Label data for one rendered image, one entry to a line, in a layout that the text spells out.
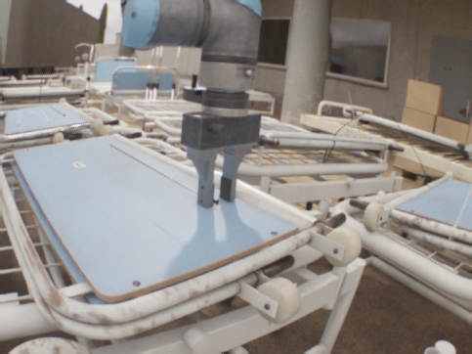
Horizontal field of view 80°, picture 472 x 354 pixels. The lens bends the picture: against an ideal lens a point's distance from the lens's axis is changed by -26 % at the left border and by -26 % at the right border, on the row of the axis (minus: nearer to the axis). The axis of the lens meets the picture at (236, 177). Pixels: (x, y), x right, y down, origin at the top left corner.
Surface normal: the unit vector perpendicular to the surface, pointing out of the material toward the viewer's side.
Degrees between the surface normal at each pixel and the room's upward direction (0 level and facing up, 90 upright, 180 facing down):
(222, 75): 93
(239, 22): 91
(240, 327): 90
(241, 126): 90
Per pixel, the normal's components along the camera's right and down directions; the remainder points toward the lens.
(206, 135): 0.69, 0.29
